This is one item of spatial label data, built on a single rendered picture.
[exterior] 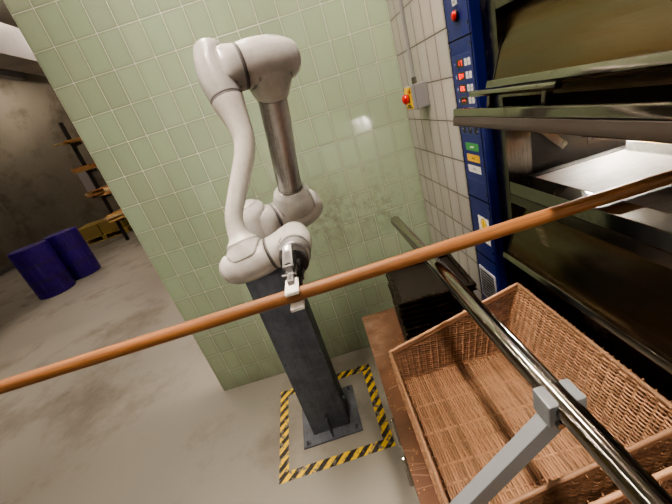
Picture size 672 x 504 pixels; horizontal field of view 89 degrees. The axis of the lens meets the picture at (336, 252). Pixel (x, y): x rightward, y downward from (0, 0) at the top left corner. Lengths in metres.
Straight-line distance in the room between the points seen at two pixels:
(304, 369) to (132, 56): 1.66
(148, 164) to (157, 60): 0.49
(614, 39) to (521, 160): 0.46
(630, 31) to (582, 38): 0.10
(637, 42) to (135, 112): 1.86
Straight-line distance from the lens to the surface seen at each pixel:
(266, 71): 1.18
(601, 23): 0.85
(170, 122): 1.98
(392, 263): 0.73
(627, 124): 0.61
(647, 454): 0.95
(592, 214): 0.94
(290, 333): 1.61
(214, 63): 1.16
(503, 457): 0.54
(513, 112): 0.81
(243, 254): 1.02
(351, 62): 1.91
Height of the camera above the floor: 1.54
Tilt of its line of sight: 23 degrees down
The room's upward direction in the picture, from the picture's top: 18 degrees counter-clockwise
